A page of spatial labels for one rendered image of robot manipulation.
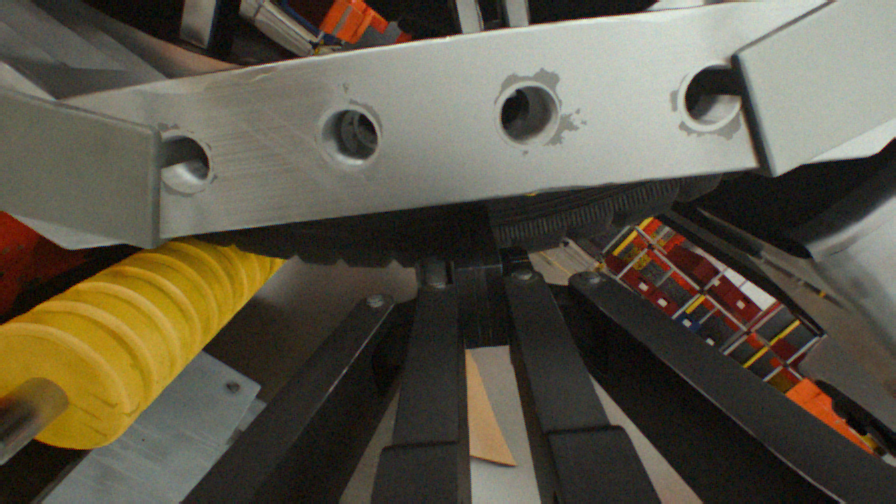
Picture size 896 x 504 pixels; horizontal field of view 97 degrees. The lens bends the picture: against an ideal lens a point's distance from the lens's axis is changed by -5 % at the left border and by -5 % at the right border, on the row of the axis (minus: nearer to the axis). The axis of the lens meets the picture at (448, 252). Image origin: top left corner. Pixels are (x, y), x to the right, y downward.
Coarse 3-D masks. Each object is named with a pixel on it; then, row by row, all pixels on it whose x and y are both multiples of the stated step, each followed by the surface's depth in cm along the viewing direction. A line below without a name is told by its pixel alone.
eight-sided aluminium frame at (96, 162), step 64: (0, 0) 13; (768, 0) 9; (832, 0) 9; (0, 64) 10; (64, 64) 14; (128, 64) 14; (320, 64) 10; (384, 64) 10; (448, 64) 10; (512, 64) 10; (576, 64) 10; (640, 64) 10; (704, 64) 10; (768, 64) 9; (832, 64) 9; (0, 128) 10; (64, 128) 10; (128, 128) 10; (192, 128) 10; (256, 128) 10; (320, 128) 10; (384, 128) 10; (448, 128) 10; (512, 128) 14; (576, 128) 10; (640, 128) 10; (704, 128) 10; (768, 128) 10; (832, 128) 10; (0, 192) 11; (64, 192) 11; (128, 192) 11; (192, 192) 11; (256, 192) 11; (320, 192) 11; (384, 192) 11; (448, 192) 11; (512, 192) 11
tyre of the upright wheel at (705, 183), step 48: (576, 192) 19; (624, 192) 19; (672, 192) 19; (240, 240) 20; (288, 240) 20; (336, 240) 20; (384, 240) 20; (432, 240) 20; (528, 240) 20; (576, 240) 21
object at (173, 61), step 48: (96, 0) 18; (144, 0) 23; (192, 0) 18; (240, 0) 20; (624, 0) 28; (672, 0) 16; (720, 0) 16; (144, 48) 17; (192, 48) 18; (240, 48) 25
